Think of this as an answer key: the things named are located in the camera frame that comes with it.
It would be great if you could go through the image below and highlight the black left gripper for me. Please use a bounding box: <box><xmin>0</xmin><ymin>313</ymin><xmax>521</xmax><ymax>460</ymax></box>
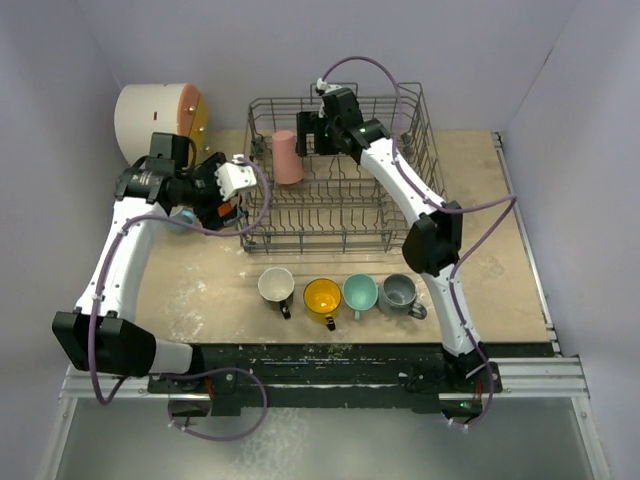
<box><xmin>175</xmin><ymin>154</ymin><xmax>244</xmax><ymax>234</ymax></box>

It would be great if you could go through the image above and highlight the light blue ceramic mug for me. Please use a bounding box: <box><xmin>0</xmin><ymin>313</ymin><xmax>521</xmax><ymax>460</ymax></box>
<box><xmin>165</xmin><ymin>207</ymin><xmax>197</xmax><ymax>235</ymax></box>

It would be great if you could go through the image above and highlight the pink plastic tumbler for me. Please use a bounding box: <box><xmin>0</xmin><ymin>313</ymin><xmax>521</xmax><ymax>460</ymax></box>
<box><xmin>272</xmin><ymin>130</ymin><xmax>304</xmax><ymax>185</ymax></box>

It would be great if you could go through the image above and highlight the black ceramic mug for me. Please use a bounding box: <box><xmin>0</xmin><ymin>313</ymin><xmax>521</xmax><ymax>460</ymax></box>
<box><xmin>257</xmin><ymin>267</ymin><xmax>295</xmax><ymax>320</ymax></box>

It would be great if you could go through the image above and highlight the yellow ceramic mug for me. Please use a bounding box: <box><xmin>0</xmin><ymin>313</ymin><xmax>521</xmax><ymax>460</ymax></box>
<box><xmin>303</xmin><ymin>278</ymin><xmax>342</xmax><ymax>332</ymax></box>

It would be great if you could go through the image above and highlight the sage green ceramic mug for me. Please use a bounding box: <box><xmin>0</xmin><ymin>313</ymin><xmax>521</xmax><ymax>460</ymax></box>
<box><xmin>342</xmin><ymin>273</ymin><xmax>378</xmax><ymax>321</ymax></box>

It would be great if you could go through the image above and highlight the grey blue round mug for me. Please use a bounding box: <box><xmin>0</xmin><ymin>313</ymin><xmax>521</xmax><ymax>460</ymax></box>
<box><xmin>377</xmin><ymin>274</ymin><xmax>428</xmax><ymax>320</ymax></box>

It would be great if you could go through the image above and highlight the orange ceramic mug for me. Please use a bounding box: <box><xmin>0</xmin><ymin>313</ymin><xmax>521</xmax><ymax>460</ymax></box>
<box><xmin>217</xmin><ymin>202</ymin><xmax>235</xmax><ymax>217</ymax></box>

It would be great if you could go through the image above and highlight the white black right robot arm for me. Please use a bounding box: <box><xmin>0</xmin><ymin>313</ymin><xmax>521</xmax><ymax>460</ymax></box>
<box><xmin>296</xmin><ymin>86</ymin><xmax>480</xmax><ymax>391</ymax></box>

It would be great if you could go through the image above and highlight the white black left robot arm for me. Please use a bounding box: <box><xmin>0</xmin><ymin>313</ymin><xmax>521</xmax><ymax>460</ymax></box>
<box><xmin>52</xmin><ymin>132</ymin><xmax>257</xmax><ymax>392</ymax></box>

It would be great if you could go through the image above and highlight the white round drawer cabinet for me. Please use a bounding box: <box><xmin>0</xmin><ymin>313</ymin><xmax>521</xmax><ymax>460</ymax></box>
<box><xmin>114</xmin><ymin>83</ymin><xmax>210</xmax><ymax>165</ymax></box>

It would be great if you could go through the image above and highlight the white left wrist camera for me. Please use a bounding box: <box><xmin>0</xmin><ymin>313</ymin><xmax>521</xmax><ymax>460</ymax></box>
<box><xmin>214</xmin><ymin>154</ymin><xmax>258</xmax><ymax>201</ymax></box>

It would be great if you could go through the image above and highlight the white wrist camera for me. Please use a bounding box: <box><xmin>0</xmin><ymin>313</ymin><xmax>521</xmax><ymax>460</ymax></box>
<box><xmin>314</xmin><ymin>77</ymin><xmax>342</xmax><ymax>97</ymax></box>
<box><xmin>214</xmin><ymin>154</ymin><xmax>258</xmax><ymax>201</ymax></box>

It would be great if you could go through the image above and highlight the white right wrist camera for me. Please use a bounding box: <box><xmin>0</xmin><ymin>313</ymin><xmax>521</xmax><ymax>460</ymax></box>
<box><xmin>314</xmin><ymin>77</ymin><xmax>342</xmax><ymax>97</ymax></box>

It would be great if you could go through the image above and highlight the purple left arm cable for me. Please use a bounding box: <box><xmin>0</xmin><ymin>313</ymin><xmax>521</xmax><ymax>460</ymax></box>
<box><xmin>87</xmin><ymin>158</ymin><xmax>274</xmax><ymax>442</ymax></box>

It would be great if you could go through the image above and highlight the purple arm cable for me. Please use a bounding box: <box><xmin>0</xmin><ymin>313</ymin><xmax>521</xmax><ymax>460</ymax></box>
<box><xmin>322</xmin><ymin>55</ymin><xmax>517</xmax><ymax>431</ymax></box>
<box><xmin>87</xmin><ymin>158</ymin><xmax>274</xmax><ymax>442</ymax></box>

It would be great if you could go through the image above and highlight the grey wire dish rack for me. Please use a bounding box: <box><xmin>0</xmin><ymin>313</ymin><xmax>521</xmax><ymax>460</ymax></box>
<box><xmin>240</xmin><ymin>82</ymin><xmax>446</xmax><ymax>254</ymax></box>

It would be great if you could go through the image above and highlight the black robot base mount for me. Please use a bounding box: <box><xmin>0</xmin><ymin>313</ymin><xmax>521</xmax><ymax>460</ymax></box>
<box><xmin>147</xmin><ymin>341</ymin><xmax>556</xmax><ymax>416</ymax></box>

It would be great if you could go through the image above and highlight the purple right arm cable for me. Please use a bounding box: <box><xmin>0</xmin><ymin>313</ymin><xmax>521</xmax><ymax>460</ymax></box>
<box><xmin>322</xmin><ymin>55</ymin><xmax>517</xmax><ymax>431</ymax></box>

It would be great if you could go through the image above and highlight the aluminium frame rail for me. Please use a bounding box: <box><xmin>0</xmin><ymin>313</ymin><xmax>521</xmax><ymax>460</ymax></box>
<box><xmin>496</xmin><ymin>357</ymin><xmax>589</xmax><ymax>398</ymax></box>

